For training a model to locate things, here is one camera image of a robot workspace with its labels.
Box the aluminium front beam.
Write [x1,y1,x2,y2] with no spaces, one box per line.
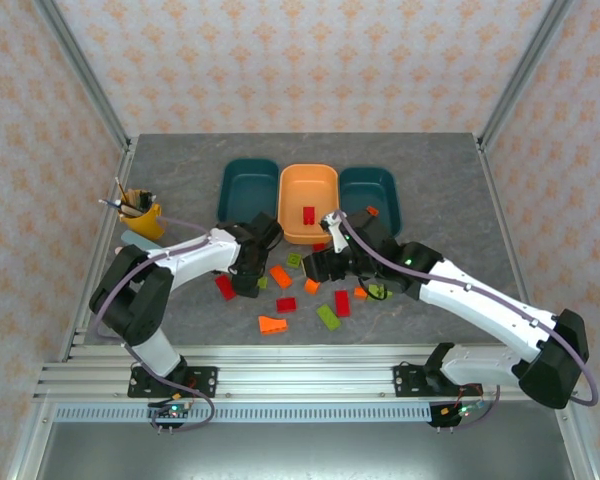
[32,343,580,402]

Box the teal plastic bin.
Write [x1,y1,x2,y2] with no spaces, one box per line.
[215,158,280,236]
[338,166,404,239]

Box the right aluminium table rail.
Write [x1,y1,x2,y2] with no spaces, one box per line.
[476,135,551,362]

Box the left aluminium frame post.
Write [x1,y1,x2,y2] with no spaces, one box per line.
[33,0,132,151]

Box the right aluminium frame post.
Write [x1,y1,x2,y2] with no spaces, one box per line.
[479,0,575,146]

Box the slotted grey cable duct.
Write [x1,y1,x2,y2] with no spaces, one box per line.
[54,403,434,424]

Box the yellow pen cup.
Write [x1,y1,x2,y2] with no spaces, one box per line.
[118,201,168,240]

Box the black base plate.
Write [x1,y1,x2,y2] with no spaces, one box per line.
[127,365,219,399]
[392,364,483,399]

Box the right control circuit board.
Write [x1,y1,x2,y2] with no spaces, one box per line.
[428,399,486,430]

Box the orange plastic bin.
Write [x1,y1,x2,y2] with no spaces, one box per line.
[278,163,342,246]

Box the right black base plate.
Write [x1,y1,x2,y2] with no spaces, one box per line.
[392,364,483,399]

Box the control circuit board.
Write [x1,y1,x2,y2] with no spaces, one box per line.
[147,402,194,432]
[428,399,486,430]

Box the left aluminium table rail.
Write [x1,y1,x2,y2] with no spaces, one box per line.
[59,143,137,362]

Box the aluminium table rail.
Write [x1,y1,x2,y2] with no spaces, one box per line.
[476,135,551,362]
[59,143,137,362]

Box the aluminium frame post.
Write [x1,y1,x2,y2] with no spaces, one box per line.
[479,0,575,146]
[33,0,132,151]

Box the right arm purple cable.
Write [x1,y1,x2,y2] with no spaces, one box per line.
[333,209,600,431]

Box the grey metal shelf panel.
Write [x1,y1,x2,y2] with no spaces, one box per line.
[9,419,594,480]

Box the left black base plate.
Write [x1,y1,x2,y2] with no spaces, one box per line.
[127,365,219,399]

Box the left control circuit board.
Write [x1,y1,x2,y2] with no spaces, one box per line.
[147,402,194,432]

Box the orange wedge lego brick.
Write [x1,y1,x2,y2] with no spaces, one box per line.
[258,315,290,336]

